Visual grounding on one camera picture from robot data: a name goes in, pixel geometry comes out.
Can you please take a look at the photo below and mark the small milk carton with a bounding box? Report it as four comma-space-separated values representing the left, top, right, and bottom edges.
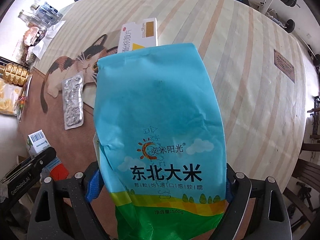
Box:
27, 129, 52, 158

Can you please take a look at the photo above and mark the clear glass bottle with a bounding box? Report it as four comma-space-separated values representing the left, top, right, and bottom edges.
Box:
17, 9, 40, 23

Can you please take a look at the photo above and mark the small barbell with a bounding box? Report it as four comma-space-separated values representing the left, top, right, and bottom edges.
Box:
284, 19, 320, 60

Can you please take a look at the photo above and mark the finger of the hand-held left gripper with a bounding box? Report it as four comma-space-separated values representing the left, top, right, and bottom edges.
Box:
0, 147, 57, 184

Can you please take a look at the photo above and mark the dark wooden chair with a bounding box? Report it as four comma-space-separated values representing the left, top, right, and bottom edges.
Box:
282, 159, 320, 230

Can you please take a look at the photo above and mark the red snack packet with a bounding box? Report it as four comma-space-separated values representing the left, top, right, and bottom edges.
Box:
49, 159, 71, 180

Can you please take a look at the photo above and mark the golden bottle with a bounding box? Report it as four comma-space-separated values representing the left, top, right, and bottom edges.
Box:
0, 64, 33, 84

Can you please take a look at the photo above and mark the silver blister pack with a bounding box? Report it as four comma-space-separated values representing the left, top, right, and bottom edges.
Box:
62, 72, 85, 130

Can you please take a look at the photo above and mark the white yellow medicine box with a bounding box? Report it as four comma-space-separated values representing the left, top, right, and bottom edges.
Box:
117, 17, 158, 53

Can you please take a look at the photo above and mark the blue rice bag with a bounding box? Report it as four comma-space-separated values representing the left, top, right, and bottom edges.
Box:
93, 42, 234, 240

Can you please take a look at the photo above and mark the cat print tablecloth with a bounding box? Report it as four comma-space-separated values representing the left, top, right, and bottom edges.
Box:
15, 0, 309, 205

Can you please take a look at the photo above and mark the yellow snack bag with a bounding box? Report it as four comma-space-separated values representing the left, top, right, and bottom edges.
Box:
0, 81, 25, 117

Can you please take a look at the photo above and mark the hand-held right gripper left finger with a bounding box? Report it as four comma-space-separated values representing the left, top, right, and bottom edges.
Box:
29, 162, 118, 240

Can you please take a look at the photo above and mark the orange white snack packet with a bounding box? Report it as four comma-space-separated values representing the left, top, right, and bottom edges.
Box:
23, 27, 44, 47

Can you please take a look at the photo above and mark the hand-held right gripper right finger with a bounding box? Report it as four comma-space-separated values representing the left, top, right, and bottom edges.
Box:
211, 164, 293, 240

